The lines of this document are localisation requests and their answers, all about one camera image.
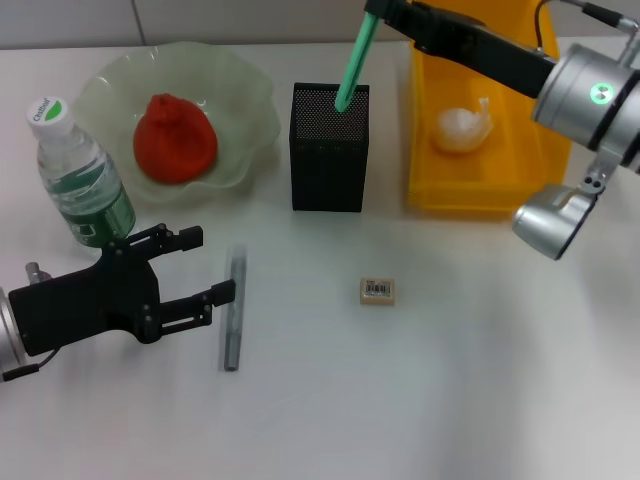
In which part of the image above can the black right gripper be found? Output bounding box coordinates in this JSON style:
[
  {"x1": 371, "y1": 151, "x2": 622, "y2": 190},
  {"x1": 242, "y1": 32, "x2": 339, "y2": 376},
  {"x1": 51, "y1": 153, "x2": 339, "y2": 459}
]
[{"x1": 364, "y1": 0, "x2": 559, "y2": 99}]

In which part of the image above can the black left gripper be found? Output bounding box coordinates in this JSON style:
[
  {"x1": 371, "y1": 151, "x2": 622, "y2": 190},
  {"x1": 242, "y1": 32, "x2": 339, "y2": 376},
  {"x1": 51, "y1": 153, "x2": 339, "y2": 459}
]
[{"x1": 8, "y1": 224, "x2": 236, "y2": 357}]

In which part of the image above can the grey metallic pen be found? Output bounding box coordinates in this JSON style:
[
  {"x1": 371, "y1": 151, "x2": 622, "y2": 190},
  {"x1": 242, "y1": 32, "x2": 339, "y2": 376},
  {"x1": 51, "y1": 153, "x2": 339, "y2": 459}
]
[{"x1": 222, "y1": 243, "x2": 250, "y2": 374}]

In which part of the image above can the mint green utility knife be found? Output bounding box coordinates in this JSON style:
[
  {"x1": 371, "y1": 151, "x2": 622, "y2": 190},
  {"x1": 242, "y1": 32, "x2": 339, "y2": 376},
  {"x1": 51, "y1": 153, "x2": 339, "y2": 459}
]
[{"x1": 333, "y1": 9, "x2": 382, "y2": 113}]

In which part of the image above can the red-orange soft orange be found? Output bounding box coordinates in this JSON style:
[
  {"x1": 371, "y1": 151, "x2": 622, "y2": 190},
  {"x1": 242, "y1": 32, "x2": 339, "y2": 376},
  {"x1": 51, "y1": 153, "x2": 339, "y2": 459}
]
[{"x1": 133, "y1": 93, "x2": 219, "y2": 186}]

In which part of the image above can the clear bottle with green label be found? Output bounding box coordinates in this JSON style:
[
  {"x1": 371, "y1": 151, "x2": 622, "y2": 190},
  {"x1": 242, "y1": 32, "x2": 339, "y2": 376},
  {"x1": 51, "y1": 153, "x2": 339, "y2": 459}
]
[{"x1": 25, "y1": 96, "x2": 137, "y2": 249}]

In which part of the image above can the white paper ball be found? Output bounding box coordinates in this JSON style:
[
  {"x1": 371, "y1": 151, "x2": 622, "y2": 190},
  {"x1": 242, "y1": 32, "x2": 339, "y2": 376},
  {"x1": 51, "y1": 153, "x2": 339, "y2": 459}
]
[{"x1": 430, "y1": 94, "x2": 497, "y2": 154}]

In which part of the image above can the beige eraser with barcode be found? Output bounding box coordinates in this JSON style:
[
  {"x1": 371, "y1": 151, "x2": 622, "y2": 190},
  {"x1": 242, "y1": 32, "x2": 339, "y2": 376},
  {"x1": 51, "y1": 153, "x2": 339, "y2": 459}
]
[{"x1": 358, "y1": 278, "x2": 396, "y2": 307}]

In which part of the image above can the black mesh pen holder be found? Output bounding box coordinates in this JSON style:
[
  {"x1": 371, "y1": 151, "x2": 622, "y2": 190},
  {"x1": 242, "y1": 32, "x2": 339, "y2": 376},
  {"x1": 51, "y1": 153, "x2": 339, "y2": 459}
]
[{"x1": 289, "y1": 82, "x2": 371, "y2": 214}]

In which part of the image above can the pale green glass fruit plate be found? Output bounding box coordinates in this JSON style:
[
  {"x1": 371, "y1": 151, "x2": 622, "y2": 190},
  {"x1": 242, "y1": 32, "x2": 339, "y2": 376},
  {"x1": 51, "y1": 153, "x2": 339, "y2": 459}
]
[{"x1": 73, "y1": 42, "x2": 281, "y2": 206}]

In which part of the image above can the yellow plastic bin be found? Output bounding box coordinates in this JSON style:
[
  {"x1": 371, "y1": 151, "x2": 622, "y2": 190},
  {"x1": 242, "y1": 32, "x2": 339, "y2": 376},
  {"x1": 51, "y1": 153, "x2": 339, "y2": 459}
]
[{"x1": 407, "y1": 0, "x2": 574, "y2": 221}]

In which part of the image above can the left wrist cable with plug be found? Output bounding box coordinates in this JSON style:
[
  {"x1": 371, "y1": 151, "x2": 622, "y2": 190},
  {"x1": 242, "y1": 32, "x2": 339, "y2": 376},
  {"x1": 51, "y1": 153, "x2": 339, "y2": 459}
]
[{"x1": 0, "y1": 260, "x2": 62, "y2": 384}]

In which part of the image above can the wrist cable with plug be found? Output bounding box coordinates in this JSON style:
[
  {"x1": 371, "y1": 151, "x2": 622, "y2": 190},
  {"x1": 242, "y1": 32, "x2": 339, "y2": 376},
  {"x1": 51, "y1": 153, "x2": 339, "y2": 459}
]
[
  {"x1": 0, "y1": 260, "x2": 62, "y2": 384},
  {"x1": 532, "y1": 0, "x2": 640, "y2": 56}
]

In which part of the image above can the right wrist cable with plug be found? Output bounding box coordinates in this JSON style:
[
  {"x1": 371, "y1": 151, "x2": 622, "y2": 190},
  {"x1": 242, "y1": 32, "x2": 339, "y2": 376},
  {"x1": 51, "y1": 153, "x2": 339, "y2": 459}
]
[{"x1": 532, "y1": 0, "x2": 640, "y2": 56}]

